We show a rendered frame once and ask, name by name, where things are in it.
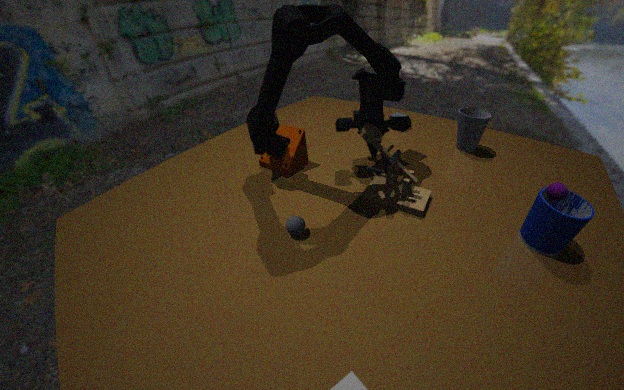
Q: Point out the white flat rectangular slab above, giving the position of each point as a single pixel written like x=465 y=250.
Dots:
x=350 y=382

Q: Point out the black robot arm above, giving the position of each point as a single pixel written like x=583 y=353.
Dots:
x=291 y=34

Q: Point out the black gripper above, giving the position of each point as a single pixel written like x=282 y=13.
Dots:
x=372 y=113

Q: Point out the purple ball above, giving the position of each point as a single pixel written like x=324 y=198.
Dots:
x=557 y=191

